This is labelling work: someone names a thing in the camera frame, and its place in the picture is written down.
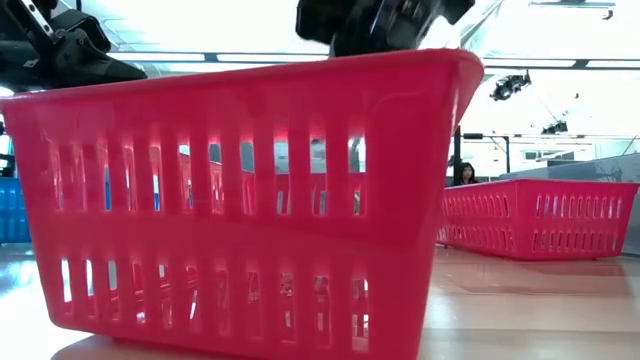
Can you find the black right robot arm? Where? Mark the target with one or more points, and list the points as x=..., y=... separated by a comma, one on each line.
x=425, y=15

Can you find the person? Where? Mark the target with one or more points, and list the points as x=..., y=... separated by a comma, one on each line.
x=466, y=175

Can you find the black metal frame stand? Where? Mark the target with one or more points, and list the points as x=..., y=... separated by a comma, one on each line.
x=472, y=136

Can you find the blue slotted plastic basket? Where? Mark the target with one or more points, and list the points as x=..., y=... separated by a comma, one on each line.
x=12, y=215

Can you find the black wheeled equipment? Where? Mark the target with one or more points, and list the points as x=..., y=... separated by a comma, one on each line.
x=6, y=167

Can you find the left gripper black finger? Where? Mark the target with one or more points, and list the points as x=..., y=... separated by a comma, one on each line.
x=112, y=70

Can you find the red slotted plastic basket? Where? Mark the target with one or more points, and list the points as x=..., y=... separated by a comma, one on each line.
x=525, y=223
x=240, y=240

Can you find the black ceiling track spotlight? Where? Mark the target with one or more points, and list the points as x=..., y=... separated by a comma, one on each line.
x=555, y=128
x=507, y=87

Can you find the grey ceiling track fixture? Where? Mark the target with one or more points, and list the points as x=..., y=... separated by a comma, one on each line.
x=570, y=4

